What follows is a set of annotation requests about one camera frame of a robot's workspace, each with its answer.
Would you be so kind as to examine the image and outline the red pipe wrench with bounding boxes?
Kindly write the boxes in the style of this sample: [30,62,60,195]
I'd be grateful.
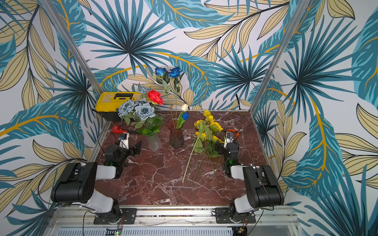
[111,126,140,134]

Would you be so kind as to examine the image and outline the tall mixed flower bouquet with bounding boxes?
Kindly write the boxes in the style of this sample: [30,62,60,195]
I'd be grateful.
[147,67,189,130]

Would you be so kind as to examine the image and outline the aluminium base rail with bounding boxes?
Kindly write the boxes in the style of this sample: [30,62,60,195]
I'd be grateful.
[44,206,305,236]

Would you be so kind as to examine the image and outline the dark tinted glass vase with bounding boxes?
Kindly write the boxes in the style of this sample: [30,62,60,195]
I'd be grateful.
[167,119,185,148]

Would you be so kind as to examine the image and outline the tall sunflower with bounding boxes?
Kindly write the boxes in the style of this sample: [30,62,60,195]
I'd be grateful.
[209,122,223,133]

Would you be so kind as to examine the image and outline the grey blue rose bunch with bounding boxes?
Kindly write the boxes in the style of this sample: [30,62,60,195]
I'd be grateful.
[118,99,163,136]

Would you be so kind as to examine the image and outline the orange handled pliers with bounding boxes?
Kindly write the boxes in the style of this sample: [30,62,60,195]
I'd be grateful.
[226,129,244,140]

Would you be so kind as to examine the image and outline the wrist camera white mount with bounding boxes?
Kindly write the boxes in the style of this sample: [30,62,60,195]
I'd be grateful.
[223,131,234,148]
[119,133,130,149]

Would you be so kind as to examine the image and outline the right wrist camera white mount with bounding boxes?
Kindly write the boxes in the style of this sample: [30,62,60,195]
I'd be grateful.
[223,131,234,148]

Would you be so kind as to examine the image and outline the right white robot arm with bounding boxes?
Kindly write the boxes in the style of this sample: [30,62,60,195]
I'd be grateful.
[215,142,284,219]

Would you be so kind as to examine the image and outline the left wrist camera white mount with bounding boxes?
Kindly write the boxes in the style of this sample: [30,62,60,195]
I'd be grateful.
[119,133,130,149]

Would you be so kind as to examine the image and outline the yellow sunflower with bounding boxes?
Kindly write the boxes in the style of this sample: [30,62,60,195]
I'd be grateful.
[206,135,221,187]
[191,131,206,156]

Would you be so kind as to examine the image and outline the clear glass vase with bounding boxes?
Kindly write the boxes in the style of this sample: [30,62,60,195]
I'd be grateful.
[146,133,162,151]

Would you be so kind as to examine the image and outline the yellow black toolbox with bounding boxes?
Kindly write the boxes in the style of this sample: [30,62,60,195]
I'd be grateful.
[95,91,141,122]

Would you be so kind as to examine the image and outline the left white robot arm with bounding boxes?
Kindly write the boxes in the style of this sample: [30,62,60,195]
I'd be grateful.
[51,140,142,215]

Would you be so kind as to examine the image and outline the tall yellow flower spray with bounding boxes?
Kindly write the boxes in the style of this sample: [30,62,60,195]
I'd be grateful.
[182,110,211,183]

